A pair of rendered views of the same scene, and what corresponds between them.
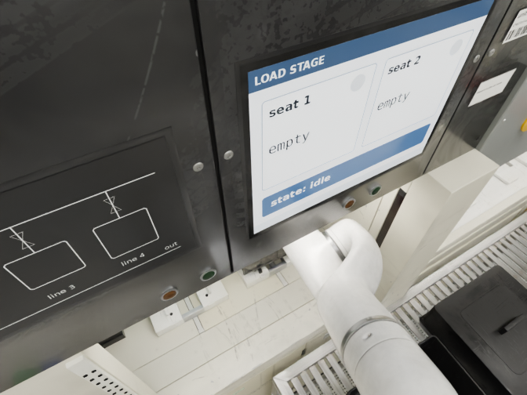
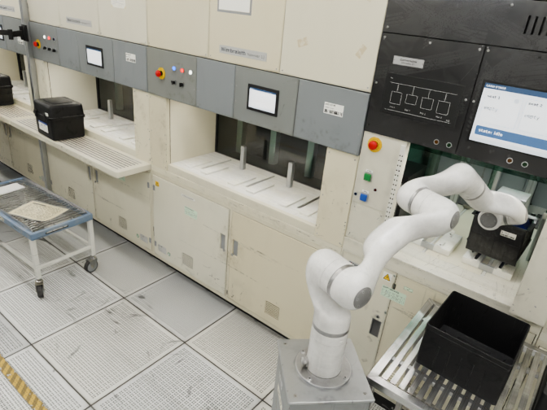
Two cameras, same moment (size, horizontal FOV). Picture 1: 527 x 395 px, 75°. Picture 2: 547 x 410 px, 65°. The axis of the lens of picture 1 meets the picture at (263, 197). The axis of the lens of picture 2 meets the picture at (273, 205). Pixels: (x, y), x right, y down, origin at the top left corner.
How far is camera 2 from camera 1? 1.59 m
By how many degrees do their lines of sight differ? 56
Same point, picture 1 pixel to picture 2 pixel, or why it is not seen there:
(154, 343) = not seen: hidden behind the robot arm
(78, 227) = (437, 98)
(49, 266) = (426, 104)
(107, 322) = (419, 136)
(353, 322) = not seen: hidden behind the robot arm
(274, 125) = (487, 100)
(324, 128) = (502, 111)
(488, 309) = not seen: outside the picture
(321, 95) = (503, 98)
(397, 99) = (533, 117)
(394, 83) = (531, 109)
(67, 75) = (456, 68)
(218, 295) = (445, 248)
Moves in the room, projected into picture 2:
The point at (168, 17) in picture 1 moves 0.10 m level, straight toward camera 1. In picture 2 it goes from (474, 66) to (459, 66)
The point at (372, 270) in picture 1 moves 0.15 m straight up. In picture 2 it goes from (504, 201) to (518, 162)
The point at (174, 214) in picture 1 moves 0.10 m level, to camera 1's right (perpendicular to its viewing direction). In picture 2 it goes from (453, 110) to (474, 116)
